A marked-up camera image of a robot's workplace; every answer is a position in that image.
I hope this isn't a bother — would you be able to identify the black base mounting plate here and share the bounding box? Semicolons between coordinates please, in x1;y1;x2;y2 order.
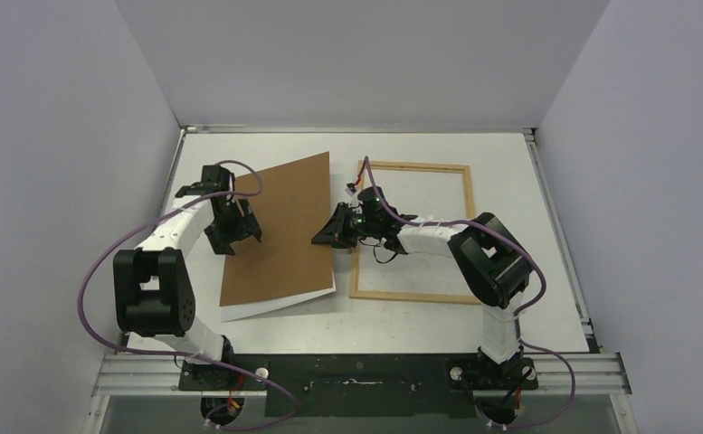
177;354;538;422

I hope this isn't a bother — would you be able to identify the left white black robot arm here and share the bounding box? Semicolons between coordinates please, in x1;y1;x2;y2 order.
112;161;262;390

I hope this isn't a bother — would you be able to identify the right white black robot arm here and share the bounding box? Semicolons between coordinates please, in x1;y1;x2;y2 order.
311;187;538;391

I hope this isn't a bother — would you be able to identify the brown cardboard backing board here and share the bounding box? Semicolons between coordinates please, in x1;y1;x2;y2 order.
220;152;334;306

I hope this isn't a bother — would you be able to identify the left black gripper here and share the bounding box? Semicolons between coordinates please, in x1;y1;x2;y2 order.
206;198;260;255

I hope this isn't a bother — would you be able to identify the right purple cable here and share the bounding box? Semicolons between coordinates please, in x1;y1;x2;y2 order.
363;156;576;431

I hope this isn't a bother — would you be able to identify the light wooden picture frame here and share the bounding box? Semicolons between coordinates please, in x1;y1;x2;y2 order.
349;161;479;305

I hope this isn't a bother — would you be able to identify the aluminium front rail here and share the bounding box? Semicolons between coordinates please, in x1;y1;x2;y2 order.
93;353;632;397

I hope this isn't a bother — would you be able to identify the white photo paper sheet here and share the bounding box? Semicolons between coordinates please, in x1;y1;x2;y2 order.
220;275;337;322

